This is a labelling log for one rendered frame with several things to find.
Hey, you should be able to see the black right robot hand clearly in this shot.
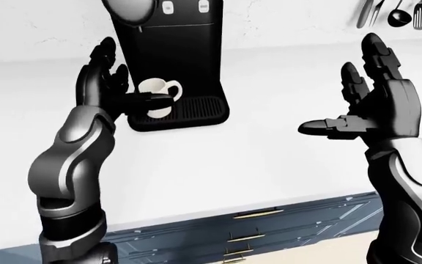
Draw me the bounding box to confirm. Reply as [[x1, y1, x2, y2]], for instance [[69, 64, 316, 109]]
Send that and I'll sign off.
[[297, 32, 422, 150]]

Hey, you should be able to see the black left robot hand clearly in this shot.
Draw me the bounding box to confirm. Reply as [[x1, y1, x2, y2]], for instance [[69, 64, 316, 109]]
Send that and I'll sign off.
[[75, 36, 174, 122]]

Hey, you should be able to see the long brass drawer handle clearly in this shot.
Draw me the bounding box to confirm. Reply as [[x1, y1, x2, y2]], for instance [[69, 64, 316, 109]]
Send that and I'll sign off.
[[232, 209, 284, 220]]

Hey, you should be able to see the white ceramic mug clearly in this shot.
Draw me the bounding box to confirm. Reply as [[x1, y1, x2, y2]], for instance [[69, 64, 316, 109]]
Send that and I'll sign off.
[[138, 77, 184, 120]]

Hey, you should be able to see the steel hanging meat fork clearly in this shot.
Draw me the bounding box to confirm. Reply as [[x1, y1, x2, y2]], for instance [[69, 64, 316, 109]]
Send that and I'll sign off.
[[369, 0, 385, 28]]

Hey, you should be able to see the dark blue drawer cabinet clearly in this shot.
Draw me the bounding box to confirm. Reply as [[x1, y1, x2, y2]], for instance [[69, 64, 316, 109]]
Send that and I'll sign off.
[[0, 191, 385, 264]]

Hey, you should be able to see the steel hanging knife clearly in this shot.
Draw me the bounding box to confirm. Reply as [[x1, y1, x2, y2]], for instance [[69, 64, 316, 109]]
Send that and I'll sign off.
[[355, 0, 374, 29]]

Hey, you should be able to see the black hanging ladle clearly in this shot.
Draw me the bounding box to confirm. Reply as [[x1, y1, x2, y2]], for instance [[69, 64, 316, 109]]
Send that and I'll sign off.
[[387, 0, 413, 29]]

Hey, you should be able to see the black coffee machine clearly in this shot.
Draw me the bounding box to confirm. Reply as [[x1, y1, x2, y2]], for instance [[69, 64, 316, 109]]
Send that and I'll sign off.
[[100, 0, 231, 133]]

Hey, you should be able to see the steel slotted spatula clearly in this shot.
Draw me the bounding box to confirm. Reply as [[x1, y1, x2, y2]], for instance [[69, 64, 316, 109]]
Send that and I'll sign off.
[[412, 0, 422, 31]]

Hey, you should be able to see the short brass drawer handle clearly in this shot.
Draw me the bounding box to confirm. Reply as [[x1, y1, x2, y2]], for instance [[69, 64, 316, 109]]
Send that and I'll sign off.
[[226, 233, 265, 243], [223, 251, 246, 263]]

